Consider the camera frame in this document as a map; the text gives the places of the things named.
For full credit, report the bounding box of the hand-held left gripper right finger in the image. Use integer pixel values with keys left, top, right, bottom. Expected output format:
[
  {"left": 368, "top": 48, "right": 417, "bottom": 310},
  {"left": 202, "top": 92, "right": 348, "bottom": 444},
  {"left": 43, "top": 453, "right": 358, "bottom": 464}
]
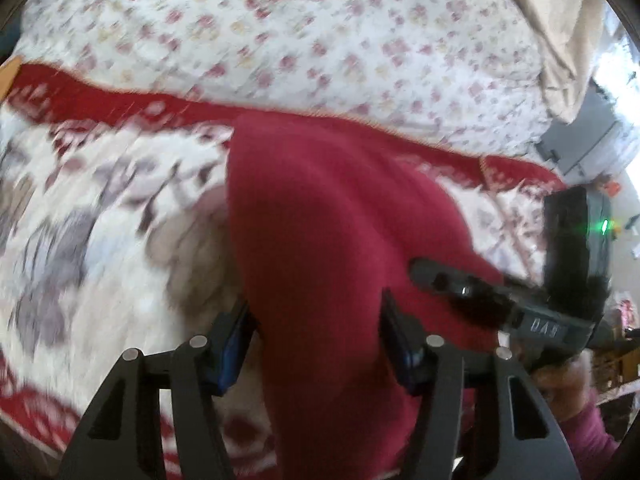
[{"left": 380, "top": 287, "right": 581, "bottom": 480}]

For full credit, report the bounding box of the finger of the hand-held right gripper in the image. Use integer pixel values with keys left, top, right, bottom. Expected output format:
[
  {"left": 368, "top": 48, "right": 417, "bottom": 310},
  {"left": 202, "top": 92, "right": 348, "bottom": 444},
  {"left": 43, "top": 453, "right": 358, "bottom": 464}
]
[{"left": 409, "top": 257, "right": 550, "bottom": 332}]

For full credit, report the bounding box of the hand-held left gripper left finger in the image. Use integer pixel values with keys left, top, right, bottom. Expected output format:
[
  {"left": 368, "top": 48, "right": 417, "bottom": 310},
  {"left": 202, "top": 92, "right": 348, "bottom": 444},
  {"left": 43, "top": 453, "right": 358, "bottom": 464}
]
[{"left": 57, "top": 299, "right": 258, "bottom": 480}]

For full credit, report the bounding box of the red knit garment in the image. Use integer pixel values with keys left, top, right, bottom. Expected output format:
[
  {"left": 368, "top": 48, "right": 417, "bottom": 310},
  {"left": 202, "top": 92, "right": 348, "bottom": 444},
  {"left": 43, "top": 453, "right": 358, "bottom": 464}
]
[{"left": 226, "top": 110, "right": 507, "bottom": 480}]

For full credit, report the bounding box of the person's right forearm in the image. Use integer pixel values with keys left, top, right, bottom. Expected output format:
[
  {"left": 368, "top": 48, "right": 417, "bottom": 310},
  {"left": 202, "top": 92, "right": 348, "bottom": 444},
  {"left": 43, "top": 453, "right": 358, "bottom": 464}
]
[{"left": 557, "top": 392, "right": 622, "bottom": 472}]

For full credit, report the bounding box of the person's right hand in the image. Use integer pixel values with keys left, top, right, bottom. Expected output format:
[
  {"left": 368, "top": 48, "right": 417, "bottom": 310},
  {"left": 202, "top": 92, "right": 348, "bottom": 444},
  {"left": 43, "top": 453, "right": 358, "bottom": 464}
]
[{"left": 532, "top": 350, "right": 599, "bottom": 424}]

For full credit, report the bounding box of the wooden furniture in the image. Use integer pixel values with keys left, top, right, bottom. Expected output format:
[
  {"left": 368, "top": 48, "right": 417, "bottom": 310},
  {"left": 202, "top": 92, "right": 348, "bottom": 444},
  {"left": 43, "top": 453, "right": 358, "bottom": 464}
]
[{"left": 595, "top": 327, "right": 640, "bottom": 403}]

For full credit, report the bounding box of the grey appliance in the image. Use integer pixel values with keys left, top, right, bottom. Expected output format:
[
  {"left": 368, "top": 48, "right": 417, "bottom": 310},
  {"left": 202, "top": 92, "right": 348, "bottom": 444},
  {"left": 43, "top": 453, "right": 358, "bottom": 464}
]
[{"left": 535, "top": 87, "right": 633, "bottom": 186}]

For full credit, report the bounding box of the red and white printed blanket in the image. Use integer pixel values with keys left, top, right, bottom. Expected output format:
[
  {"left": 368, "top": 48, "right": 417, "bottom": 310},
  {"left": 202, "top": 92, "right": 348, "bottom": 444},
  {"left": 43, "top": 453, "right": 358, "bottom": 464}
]
[{"left": 0, "top": 62, "right": 571, "bottom": 480}]

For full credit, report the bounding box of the beige cloth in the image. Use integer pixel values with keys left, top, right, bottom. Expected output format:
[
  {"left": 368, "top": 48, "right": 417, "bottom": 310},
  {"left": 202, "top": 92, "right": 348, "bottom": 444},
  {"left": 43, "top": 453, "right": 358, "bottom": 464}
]
[{"left": 519, "top": 0, "right": 603, "bottom": 126}]

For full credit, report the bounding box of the white floral bed sheet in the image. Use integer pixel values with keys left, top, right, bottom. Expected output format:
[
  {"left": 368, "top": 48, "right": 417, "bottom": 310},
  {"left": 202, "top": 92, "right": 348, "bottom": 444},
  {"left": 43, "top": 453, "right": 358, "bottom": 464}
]
[{"left": 12, "top": 0, "right": 557, "bottom": 157}]

